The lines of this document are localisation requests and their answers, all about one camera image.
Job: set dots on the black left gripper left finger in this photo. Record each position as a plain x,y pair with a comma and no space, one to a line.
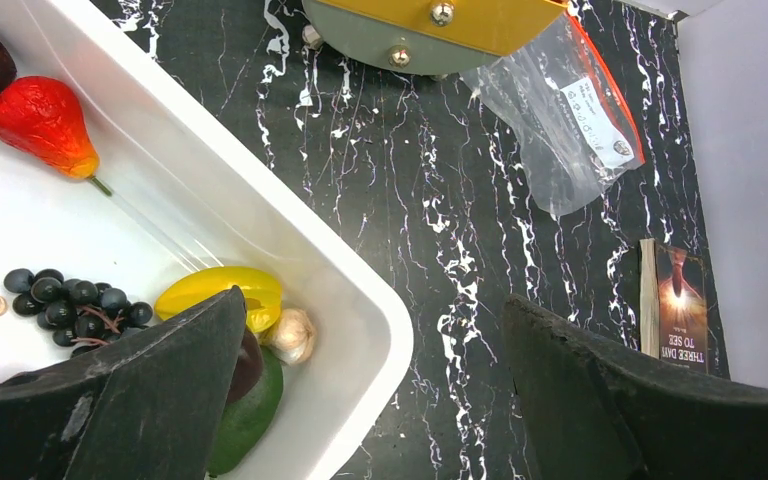
144,407

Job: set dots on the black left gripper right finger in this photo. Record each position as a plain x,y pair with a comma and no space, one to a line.
595,409

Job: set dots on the black grape bunch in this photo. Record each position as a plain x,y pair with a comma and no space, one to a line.
79,314

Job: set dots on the clear zip top bag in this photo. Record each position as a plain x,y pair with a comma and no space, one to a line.
576,132

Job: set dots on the green avocado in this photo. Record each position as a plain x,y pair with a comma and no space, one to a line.
244,422

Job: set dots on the dark purple fig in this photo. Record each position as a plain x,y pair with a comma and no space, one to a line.
248,368

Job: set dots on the brown book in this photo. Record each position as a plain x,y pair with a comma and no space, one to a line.
673,306

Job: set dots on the white garlic bulb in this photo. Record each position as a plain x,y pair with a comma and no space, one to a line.
292,338

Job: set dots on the yellow star fruit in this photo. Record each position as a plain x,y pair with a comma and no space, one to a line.
261,291

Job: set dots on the white plastic bin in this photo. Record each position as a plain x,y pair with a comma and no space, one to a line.
187,195

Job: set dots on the pastel mini drawer cabinet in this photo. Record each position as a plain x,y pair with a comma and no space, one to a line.
427,37

